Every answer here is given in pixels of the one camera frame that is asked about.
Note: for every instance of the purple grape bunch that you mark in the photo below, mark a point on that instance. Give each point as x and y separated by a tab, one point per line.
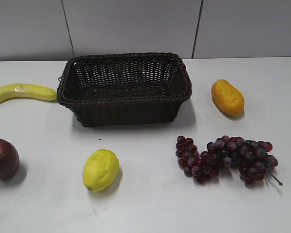
252	159

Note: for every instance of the black woven basket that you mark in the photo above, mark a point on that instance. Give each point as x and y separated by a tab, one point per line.
124	89

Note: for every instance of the yellow lemon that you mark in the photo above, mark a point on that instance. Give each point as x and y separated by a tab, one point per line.
100	170

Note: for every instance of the orange mango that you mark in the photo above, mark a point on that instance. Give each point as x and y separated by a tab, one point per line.
227	98

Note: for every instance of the yellow banana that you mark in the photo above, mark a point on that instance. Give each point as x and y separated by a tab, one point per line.
27	90

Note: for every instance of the red apple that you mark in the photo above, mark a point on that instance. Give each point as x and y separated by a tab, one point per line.
9	160

